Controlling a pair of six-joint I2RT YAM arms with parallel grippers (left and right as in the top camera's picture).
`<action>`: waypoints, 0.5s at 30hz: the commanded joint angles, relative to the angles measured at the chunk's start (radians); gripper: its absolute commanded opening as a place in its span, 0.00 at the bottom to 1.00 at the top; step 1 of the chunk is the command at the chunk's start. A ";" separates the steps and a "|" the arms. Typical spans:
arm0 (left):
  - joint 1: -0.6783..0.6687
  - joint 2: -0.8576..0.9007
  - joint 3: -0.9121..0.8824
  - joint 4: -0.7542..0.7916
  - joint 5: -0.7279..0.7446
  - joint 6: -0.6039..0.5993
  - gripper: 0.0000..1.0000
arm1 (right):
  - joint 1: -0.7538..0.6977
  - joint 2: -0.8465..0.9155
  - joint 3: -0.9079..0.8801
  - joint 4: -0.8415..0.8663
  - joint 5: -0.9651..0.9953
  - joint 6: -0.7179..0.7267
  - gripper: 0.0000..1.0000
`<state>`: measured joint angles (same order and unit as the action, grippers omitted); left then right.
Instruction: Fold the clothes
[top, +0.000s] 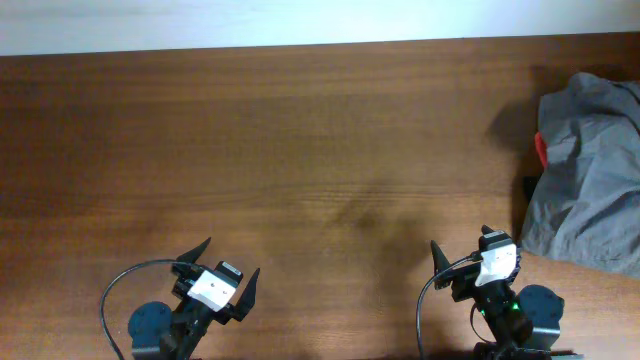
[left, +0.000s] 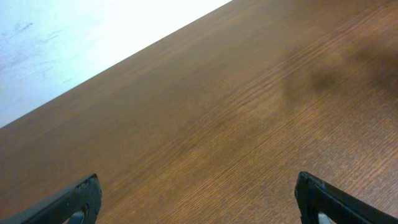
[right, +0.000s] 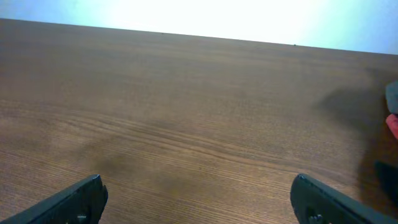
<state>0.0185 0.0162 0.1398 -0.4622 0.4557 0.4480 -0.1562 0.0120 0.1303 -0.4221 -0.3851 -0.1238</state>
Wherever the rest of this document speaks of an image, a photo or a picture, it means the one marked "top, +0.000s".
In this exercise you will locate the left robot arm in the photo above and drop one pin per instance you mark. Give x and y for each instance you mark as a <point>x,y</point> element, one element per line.
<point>160,332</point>

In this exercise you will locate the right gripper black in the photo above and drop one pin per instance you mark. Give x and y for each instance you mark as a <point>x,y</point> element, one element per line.
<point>461,277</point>

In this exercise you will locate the black garment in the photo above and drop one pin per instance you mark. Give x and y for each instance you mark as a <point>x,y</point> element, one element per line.
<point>529,185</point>

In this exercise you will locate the grey shorts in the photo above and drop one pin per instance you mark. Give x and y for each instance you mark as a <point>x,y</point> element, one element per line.
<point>585,206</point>

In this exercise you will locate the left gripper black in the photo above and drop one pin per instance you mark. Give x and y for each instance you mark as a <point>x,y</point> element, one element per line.
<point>232,308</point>

